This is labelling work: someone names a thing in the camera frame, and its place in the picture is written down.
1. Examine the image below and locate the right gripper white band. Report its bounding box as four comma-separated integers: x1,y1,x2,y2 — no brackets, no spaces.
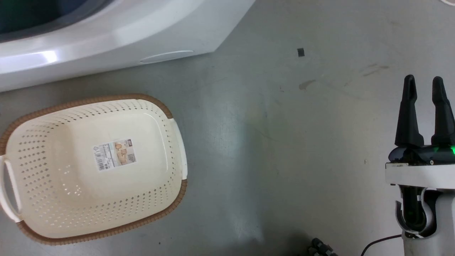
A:
385,74,455,188

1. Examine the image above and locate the white front-load washing machine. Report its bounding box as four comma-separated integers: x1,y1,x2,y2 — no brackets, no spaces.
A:
0,0,256,93

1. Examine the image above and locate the cream perforated laundry basket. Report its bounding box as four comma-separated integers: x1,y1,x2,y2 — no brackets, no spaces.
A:
0,94,188,246

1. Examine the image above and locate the printed product label sticker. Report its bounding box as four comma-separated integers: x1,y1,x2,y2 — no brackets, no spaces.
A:
93,139,137,171

